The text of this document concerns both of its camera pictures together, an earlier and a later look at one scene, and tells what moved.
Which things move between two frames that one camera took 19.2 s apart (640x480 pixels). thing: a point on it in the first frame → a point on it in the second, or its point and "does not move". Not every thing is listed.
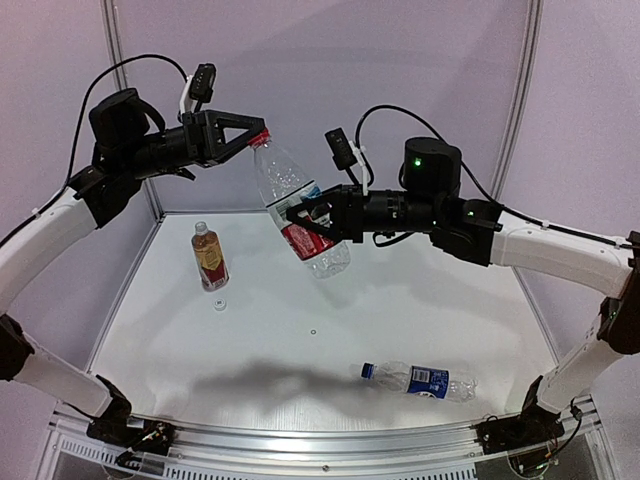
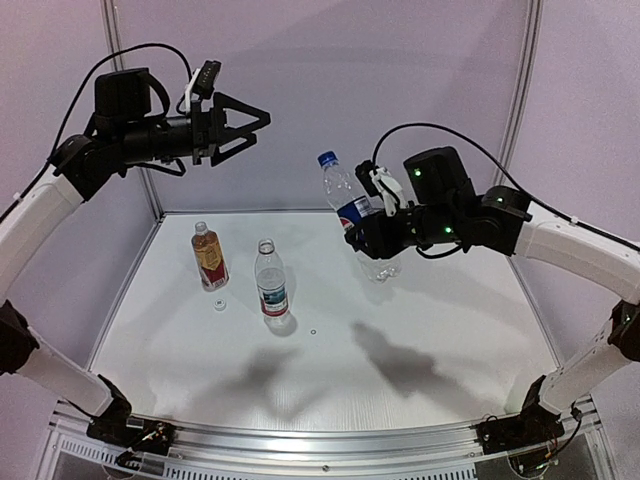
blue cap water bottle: (434, 382) → (353, 205)
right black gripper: (350, 213) → (400, 228)
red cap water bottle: (284, 185) → (271, 283)
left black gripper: (203, 138) does not move
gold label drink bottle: (213, 270) does not move
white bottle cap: (219, 304) does not move
